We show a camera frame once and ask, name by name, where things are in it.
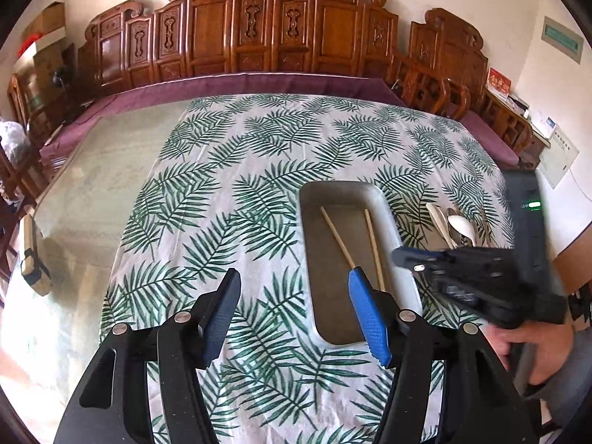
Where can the red card on shelf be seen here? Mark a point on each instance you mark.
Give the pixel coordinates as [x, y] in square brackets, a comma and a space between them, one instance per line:
[499, 82]

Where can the person's right hand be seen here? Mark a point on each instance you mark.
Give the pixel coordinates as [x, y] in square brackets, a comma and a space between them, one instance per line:
[548, 347]

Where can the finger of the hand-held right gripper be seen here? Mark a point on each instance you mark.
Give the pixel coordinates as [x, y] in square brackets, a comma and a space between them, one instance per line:
[432, 274]
[411, 256]

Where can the white plastic bag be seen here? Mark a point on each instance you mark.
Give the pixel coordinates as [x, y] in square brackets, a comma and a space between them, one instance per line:
[11, 141]

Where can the purple seat cushion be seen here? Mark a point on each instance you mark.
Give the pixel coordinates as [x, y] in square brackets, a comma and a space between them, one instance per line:
[277, 85]

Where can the wooden chair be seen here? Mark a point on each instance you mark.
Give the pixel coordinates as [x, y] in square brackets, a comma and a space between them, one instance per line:
[23, 175]

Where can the wooden chopstick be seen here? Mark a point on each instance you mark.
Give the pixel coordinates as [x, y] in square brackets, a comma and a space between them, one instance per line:
[374, 249]
[338, 238]

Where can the carved wooden sofa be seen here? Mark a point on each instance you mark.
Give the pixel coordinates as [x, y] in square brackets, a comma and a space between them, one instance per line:
[208, 32]

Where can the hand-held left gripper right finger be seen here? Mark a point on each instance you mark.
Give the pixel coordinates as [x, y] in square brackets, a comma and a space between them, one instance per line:
[370, 323]

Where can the white wall panel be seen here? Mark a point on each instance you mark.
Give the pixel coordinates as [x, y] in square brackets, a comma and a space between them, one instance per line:
[559, 157]

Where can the person's right forearm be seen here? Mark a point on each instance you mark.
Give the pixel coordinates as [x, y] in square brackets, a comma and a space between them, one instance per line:
[569, 388]

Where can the wooden side cabinet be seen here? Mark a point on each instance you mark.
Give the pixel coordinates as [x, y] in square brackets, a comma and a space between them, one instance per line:
[508, 125]

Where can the grey rectangular tray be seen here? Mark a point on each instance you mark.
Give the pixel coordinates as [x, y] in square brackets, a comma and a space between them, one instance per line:
[333, 296]

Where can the green wall sign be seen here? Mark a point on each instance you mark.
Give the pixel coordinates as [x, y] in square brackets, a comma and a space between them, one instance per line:
[562, 39]

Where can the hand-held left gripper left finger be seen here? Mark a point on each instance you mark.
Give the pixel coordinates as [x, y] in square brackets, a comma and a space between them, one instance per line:
[219, 319]

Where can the carved wooden armchair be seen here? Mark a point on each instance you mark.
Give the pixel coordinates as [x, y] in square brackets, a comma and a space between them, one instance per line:
[444, 51]

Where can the leaf print tablecloth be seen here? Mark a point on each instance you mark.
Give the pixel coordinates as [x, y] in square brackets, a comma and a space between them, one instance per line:
[231, 171]

